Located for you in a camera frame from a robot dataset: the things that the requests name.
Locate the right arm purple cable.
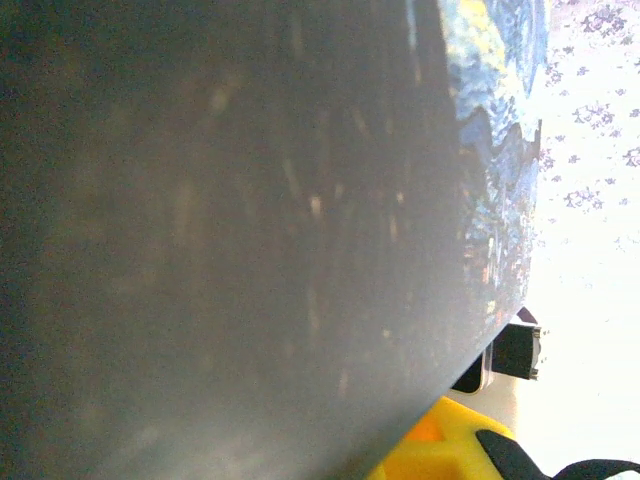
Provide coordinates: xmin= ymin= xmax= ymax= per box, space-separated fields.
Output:
xmin=492 ymin=305 xmax=546 ymax=382

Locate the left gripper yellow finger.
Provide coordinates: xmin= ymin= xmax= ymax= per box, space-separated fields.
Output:
xmin=367 ymin=396 xmax=554 ymax=480

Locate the starry night print tin box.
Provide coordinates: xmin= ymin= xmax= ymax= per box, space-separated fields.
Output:
xmin=0 ymin=0 xmax=551 ymax=480

